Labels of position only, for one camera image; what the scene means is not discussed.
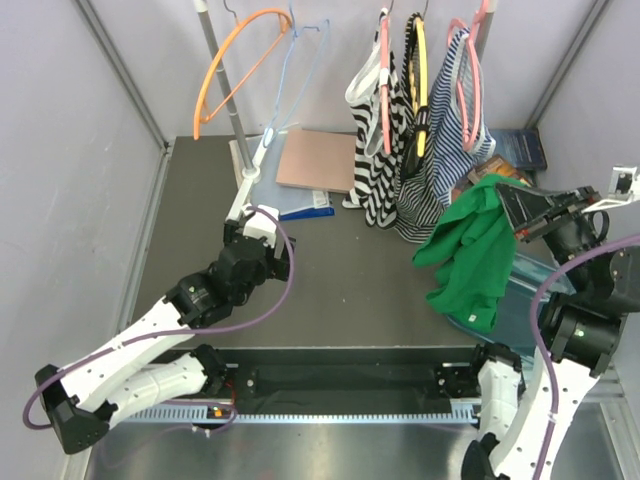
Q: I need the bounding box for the white rack base foot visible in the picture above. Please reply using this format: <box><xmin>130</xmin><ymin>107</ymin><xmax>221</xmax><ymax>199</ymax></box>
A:
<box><xmin>226</xmin><ymin>128</ymin><xmax>274</xmax><ymax>222</ymax></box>

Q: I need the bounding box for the blue white striped tank top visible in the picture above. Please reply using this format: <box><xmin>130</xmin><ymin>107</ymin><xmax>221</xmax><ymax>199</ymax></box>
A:
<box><xmin>430</xmin><ymin>28</ymin><xmax>496</xmax><ymax>206</ymax></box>

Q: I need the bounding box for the blue white folder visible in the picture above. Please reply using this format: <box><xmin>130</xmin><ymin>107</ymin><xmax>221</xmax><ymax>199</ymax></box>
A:
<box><xmin>251</xmin><ymin>131</ymin><xmax>335</xmax><ymax>220</ymax></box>

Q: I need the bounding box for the green tank top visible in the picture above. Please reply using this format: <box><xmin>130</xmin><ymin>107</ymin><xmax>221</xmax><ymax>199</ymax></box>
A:
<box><xmin>412</xmin><ymin>174</ymin><xmax>521</xmax><ymax>333</ymax></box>

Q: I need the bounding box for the yellow black hanger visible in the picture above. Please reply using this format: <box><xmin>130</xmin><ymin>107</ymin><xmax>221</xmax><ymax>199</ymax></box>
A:
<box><xmin>403</xmin><ymin>12</ymin><xmax>428</xmax><ymax>175</ymax></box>

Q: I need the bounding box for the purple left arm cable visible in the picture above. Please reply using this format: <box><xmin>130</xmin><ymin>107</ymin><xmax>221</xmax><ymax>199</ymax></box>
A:
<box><xmin>22</xmin><ymin>205</ymin><xmax>296</xmax><ymax>431</ymax></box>

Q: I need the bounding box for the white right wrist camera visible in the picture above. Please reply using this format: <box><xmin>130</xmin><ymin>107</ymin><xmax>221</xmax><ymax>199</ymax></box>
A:
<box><xmin>583</xmin><ymin>165</ymin><xmax>639</xmax><ymax>213</ymax></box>

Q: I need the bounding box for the pink hanger right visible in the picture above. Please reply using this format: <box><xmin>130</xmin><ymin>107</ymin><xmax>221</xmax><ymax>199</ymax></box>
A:
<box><xmin>455</xmin><ymin>0</ymin><xmax>491</xmax><ymax>152</ymax></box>

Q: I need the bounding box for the orange plastic hanger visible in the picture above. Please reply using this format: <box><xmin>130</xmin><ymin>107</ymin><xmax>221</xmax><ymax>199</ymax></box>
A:
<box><xmin>192</xmin><ymin>9</ymin><xmax>294</xmax><ymax>140</ymax></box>

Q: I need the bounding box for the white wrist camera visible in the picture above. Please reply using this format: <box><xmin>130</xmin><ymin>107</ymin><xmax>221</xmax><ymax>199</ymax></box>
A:
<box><xmin>242</xmin><ymin>204</ymin><xmax>277</xmax><ymax>248</ymax></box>
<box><xmin>583</xmin><ymin>165</ymin><xmax>639</xmax><ymax>213</ymax></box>

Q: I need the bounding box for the light blue wire hanger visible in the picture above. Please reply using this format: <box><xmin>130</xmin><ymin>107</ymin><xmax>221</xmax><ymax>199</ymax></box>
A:
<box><xmin>261</xmin><ymin>18</ymin><xmax>331</xmax><ymax>148</ymax></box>

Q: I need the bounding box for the pink hanger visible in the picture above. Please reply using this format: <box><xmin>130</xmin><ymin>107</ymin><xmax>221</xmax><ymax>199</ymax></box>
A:
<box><xmin>378</xmin><ymin>6</ymin><xmax>392</xmax><ymax>154</ymax></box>
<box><xmin>455</xmin><ymin>0</ymin><xmax>491</xmax><ymax>152</ymax></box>

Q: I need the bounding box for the pink hanger left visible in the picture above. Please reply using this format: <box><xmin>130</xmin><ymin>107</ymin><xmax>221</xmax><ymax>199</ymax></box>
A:
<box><xmin>378</xmin><ymin>6</ymin><xmax>392</xmax><ymax>154</ymax></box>

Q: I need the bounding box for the teal transparent plastic basket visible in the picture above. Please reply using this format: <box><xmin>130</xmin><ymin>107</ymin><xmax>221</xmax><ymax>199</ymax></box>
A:
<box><xmin>446</xmin><ymin>242</ymin><xmax>558</xmax><ymax>363</ymax></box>

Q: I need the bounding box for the grey rack pole left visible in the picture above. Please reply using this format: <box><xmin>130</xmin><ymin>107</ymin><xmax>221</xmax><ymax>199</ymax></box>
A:
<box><xmin>193</xmin><ymin>1</ymin><xmax>252</xmax><ymax>169</ymax></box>

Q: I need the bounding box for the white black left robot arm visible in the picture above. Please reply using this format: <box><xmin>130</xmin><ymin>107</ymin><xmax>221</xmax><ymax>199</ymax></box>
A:
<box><xmin>28</xmin><ymin>206</ymin><xmax>295</xmax><ymax>455</ymax></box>

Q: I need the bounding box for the wide black white striped top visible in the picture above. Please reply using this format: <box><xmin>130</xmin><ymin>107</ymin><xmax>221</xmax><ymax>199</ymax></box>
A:
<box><xmin>342</xmin><ymin>45</ymin><xmax>409</xmax><ymax>229</ymax></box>

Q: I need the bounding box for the grey rack pole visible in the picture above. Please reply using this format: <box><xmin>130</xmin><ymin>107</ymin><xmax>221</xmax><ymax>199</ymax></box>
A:
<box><xmin>193</xmin><ymin>1</ymin><xmax>252</xmax><ymax>169</ymax></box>
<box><xmin>475</xmin><ymin>0</ymin><xmax>499</xmax><ymax>61</ymax></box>

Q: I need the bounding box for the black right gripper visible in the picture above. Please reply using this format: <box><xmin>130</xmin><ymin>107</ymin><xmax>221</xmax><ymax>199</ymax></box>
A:
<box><xmin>495</xmin><ymin>178</ymin><xmax>606</xmax><ymax>290</ymax></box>

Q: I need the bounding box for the orange cover book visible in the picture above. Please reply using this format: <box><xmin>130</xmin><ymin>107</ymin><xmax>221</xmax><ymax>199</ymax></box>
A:
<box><xmin>451</xmin><ymin>155</ymin><xmax>533</xmax><ymax>202</ymax></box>

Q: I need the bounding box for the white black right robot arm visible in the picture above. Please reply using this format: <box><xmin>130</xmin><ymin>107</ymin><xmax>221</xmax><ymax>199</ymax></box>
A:
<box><xmin>461</xmin><ymin>171</ymin><xmax>639</xmax><ymax>479</ymax></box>

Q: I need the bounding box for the thin black white striped top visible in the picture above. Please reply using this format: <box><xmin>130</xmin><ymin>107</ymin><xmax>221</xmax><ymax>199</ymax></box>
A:
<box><xmin>394</xmin><ymin>94</ymin><xmax>445</xmax><ymax>244</ymax></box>

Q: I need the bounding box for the grey rack pole right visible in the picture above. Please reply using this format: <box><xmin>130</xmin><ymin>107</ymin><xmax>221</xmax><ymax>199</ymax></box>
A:
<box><xmin>475</xmin><ymin>0</ymin><xmax>499</xmax><ymax>61</ymax></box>

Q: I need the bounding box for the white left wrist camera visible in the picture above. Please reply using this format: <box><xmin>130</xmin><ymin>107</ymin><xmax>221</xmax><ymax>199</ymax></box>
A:
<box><xmin>242</xmin><ymin>204</ymin><xmax>277</xmax><ymax>248</ymax></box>

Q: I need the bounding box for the dark blue book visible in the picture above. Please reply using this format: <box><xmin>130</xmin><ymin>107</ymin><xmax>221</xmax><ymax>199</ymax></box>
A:
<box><xmin>491</xmin><ymin>128</ymin><xmax>548</xmax><ymax>171</ymax></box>

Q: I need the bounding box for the pink brown notebook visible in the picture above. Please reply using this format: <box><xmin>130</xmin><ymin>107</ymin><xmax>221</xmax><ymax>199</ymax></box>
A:
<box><xmin>276</xmin><ymin>130</ymin><xmax>356</xmax><ymax>193</ymax></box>

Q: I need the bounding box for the grey slotted cable duct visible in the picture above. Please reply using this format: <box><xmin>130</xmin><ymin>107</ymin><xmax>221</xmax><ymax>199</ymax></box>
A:
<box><xmin>125</xmin><ymin>402</ymin><xmax>478</xmax><ymax>425</ymax></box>

